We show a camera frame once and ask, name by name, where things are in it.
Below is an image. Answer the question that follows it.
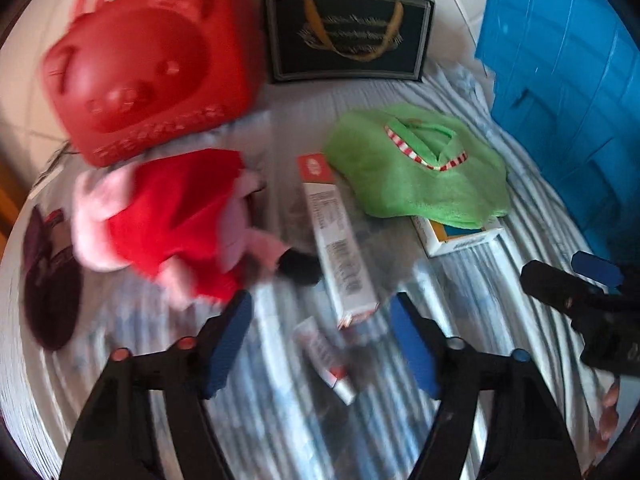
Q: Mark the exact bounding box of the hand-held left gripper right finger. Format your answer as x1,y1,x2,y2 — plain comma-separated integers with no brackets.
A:
389,292,583,480

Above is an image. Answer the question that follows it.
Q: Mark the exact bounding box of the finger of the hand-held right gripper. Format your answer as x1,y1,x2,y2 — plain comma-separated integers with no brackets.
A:
571,251,624,289
520,260,607,322

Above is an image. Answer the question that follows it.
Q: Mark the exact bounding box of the blue plastic crate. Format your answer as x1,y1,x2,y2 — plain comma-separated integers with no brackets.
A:
475,0,634,269

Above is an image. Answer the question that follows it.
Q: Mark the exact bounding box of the flat white box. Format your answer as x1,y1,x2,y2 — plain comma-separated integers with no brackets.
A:
411,215,506,259

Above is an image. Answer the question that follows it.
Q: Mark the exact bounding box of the green fleece cloth striped trim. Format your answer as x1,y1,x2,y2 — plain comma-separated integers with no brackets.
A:
322,104,511,229

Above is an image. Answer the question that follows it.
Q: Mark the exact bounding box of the white red tube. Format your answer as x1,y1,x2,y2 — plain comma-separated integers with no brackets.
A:
294,317,359,406

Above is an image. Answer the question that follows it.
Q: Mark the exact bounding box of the black gift box gold handle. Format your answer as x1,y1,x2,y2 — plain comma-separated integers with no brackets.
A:
262,0,435,84

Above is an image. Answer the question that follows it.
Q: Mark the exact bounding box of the person's right hand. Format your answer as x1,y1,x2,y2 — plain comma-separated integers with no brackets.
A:
590,377,624,457

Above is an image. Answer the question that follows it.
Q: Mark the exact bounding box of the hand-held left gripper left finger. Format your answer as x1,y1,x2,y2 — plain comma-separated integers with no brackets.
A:
59,289,254,480

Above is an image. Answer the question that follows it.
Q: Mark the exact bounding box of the striped grey bed sheet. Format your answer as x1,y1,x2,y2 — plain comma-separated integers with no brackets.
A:
0,60,621,480

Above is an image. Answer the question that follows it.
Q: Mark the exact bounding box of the dark maroon pouch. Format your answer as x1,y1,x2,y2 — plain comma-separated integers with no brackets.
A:
22,206,84,352

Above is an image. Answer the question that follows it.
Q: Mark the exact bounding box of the red bear-face suitcase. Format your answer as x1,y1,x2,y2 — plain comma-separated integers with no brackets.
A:
40,0,266,169

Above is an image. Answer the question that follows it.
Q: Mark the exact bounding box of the wooden headboard pillar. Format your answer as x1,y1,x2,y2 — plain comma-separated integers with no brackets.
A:
0,157,26,241

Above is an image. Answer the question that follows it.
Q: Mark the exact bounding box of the pink pig plush red dress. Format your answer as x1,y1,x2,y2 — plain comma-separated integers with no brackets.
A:
71,149,323,306

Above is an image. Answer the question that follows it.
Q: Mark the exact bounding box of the slim white box red end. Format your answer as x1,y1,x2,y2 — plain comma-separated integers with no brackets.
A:
296,152,379,330

